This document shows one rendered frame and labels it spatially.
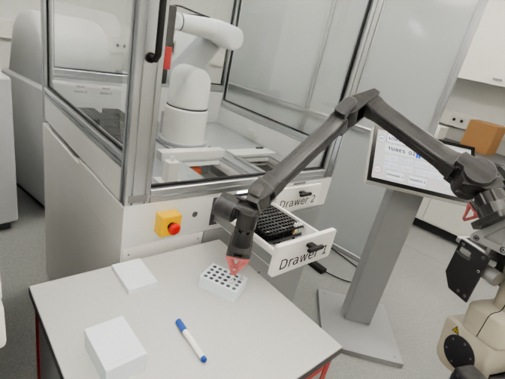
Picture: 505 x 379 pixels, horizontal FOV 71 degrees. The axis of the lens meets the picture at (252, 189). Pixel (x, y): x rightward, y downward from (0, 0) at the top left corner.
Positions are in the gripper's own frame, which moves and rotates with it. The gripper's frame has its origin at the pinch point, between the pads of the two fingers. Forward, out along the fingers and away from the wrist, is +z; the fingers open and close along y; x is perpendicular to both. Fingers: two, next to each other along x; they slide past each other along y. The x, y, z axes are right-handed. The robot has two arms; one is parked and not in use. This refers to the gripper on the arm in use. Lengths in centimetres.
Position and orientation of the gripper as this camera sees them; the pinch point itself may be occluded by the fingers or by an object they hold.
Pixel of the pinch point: (234, 269)
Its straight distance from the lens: 107.3
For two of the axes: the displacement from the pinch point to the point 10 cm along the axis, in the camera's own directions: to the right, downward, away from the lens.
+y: -0.8, 3.6, -9.3
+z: -2.3, 9.0, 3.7
